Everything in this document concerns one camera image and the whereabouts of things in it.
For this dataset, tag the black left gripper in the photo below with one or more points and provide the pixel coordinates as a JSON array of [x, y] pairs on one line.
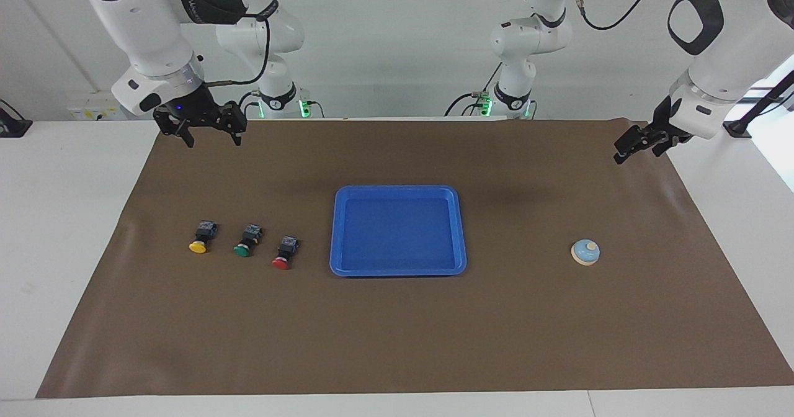
[[657, 133]]

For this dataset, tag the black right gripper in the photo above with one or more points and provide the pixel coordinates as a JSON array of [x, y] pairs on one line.
[[198, 113]]

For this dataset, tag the yellow push button switch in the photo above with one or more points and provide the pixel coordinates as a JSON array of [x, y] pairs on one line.
[[200, 241]]

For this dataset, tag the green push button switch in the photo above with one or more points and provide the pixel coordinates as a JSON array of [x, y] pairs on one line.
[[245, 244]]

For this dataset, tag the red push button switch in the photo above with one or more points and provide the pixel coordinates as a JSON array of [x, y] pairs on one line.
[[284, 257]]

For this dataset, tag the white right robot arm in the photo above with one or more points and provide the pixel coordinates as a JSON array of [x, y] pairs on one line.
[[142, 26]]

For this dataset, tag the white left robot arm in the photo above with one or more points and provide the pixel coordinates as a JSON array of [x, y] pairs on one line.
[[726, 32]]

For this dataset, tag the light blue call bell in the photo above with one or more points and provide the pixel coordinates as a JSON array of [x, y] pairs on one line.
[[585, 252]]

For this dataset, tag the blue plastic tray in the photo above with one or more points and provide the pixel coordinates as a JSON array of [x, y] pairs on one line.
[[397, 234]]

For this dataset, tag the black rod stand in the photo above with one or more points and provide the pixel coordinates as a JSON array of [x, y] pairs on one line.
[[737, 128]]

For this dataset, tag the black table clamp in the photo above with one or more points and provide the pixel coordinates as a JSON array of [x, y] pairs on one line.
[[13, 126]]

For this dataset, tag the brown table mat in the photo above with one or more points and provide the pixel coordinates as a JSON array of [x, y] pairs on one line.
[[397, 330]]

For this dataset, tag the white wall socket box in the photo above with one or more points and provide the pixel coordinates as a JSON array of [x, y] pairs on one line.
[[96, 107]]

